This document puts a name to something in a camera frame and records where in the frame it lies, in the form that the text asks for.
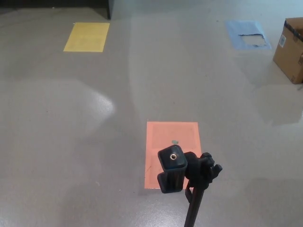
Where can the yellow paper sheet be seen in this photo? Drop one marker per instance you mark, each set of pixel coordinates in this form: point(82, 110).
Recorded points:
point(87, 36)

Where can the black telescopic phone stand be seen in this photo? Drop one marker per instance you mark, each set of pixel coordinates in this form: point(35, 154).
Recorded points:
point(172, 175)

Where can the brown cardboard box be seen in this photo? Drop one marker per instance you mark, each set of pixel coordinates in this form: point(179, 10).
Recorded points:
point(287, 59)

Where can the torn blue paper sheet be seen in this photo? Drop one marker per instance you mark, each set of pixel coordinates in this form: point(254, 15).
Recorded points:
point(236, 29)

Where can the orange paper sheet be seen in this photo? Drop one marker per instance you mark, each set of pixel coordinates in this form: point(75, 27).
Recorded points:
point(163, 134)

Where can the small green dot sticker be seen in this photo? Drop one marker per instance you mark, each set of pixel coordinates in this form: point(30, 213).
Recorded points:
point(174, 142)

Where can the dark furniture base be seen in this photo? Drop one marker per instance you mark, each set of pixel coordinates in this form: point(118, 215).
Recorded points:
point(47, 3)

